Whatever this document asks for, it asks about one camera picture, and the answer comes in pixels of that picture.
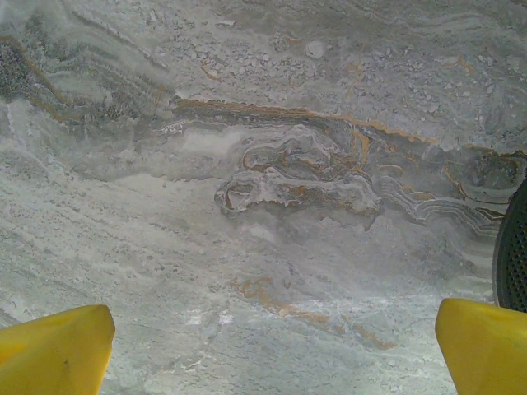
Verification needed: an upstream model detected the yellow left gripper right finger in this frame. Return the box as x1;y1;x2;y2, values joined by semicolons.
435;298;527;395

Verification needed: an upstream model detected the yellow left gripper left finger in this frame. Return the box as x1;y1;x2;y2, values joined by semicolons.
0;304;117;395

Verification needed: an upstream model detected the black cable spool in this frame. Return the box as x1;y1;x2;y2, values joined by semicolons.
492;178;527;314

